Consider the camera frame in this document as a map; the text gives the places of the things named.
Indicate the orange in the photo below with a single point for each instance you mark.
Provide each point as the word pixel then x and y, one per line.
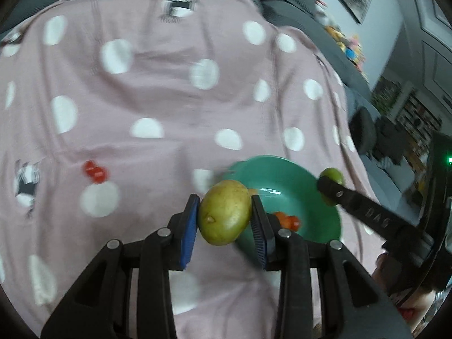
pixel 284 220

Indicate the bookshelf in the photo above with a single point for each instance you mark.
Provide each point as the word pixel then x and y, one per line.
pixel 420 124

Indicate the right hand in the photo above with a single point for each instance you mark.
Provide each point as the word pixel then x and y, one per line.
pixel 388 276

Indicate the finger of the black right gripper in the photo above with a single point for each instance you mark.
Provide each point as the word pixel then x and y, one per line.
pixel 385 223

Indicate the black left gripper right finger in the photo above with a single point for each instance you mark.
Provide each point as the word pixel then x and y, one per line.
pixel 352 304

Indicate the dark grey sofa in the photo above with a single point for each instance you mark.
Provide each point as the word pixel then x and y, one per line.
pixel 282 0

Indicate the dark grey cushion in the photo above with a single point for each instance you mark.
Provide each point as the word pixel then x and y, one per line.
pixel 362 130

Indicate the red cherry tomato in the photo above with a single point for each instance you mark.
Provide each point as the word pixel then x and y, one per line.
pixel 295 223
pixel 90 168
pixel 99 175

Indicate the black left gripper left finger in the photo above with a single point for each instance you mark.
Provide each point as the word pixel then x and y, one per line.
pixel 97 304

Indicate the pink polka dot blanket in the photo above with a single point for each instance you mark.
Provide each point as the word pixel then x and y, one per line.
pixel 39 262

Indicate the green plastic bowl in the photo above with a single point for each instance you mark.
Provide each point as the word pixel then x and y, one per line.
pixel 286 187

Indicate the colourful toy pile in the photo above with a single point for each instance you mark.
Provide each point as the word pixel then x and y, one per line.
pixel 351 47

